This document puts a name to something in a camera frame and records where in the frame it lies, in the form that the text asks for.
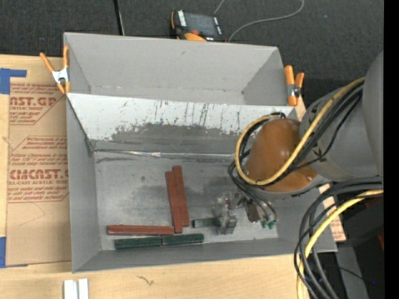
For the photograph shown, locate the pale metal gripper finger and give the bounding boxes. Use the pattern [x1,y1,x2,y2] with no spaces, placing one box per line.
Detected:
[216,209,239,235]
[213,192,238,216]

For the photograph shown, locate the dark green block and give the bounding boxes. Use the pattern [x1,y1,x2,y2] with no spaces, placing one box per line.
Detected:
[191,217,219,229]
[114,236,163,250]
[161,233,205,246]

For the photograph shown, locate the red-brown flat block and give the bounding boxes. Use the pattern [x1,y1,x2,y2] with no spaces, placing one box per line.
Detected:
[165,170,184,234]
[172,165,190,228]
[107,224,175,236]

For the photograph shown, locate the grey metal bin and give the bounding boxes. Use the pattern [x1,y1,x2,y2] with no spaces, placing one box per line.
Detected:
[63,32,339,273]

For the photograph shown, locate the brown cardboard board red print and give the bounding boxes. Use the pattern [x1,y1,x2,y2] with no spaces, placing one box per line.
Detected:
[0,54,347,267]

